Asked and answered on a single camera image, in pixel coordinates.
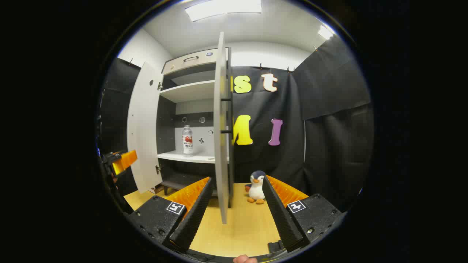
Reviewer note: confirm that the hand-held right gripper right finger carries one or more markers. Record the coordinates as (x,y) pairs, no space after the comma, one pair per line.
(283,219)

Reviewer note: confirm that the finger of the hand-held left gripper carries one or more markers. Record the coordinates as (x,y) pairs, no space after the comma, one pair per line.
(124,160)

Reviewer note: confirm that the black backdrop cloth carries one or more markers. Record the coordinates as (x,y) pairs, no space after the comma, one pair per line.
(329,146)

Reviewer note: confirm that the small ceiling light panel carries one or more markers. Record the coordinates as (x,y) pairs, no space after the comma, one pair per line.
(324,32)

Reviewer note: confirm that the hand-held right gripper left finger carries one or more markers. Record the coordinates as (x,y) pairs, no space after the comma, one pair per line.
(193,219)

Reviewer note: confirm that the grey cabinet with shelves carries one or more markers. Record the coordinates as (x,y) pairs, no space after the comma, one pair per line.
(190,91)

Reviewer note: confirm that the grey cabinet door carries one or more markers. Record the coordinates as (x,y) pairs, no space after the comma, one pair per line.
(220,128)
(144,124)

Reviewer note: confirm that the grey cabinet drawer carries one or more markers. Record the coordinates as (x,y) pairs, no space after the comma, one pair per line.
(204,58)

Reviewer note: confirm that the penguin plush toy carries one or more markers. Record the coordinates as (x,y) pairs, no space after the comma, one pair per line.
(257,188)

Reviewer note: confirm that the clear plastic bottle red label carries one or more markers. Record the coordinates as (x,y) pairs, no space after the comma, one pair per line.
(187,141)

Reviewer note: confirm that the long ceiling light panel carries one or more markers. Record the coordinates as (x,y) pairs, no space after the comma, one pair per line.
(223,8)

